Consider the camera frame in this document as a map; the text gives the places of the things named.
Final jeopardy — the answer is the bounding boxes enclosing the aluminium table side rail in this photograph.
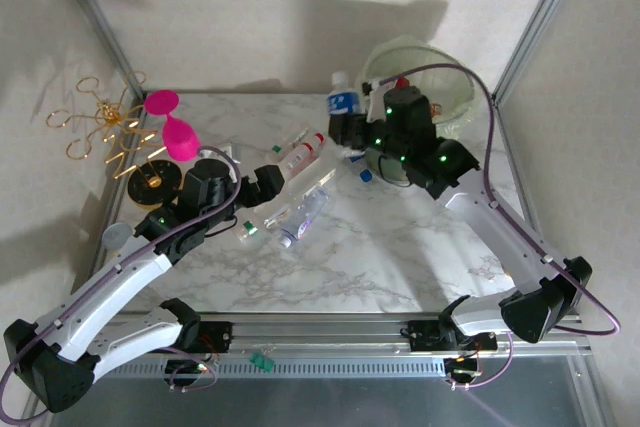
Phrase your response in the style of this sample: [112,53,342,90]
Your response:
[492,91,614,427]
[19,94,149,427]

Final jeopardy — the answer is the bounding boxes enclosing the small clear bottle green label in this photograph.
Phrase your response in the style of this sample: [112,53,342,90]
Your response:
[234,219,264,248]

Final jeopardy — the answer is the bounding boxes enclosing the clear crushed bottle white strip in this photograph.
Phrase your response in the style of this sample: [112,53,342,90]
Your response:
[263,202,297,229]

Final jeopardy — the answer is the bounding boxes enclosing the clear bottle blue label white cap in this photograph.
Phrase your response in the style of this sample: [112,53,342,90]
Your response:
[326,71,362,121]

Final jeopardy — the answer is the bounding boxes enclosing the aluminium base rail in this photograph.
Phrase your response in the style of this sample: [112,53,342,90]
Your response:
[54,311,594,363]

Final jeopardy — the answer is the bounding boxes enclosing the grey slotted cable duct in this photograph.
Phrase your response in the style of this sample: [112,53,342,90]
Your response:
[64,357,449,379]

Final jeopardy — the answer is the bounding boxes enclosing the gold wire rack black base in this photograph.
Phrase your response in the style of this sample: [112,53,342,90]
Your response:
[45,70,186,211]

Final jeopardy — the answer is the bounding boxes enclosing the pink plastic goblet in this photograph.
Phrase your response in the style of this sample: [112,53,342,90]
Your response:
[143,89,203,163]

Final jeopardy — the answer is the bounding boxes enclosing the small green clip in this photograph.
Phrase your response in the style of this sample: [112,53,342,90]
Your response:
[249,350,276,373]

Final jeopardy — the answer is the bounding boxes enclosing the clear bottle red cap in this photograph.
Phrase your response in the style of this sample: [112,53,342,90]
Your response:
[279,132,326,178]

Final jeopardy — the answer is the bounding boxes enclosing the grey metal panel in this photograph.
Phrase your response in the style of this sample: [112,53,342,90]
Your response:
[47,375,609,427]

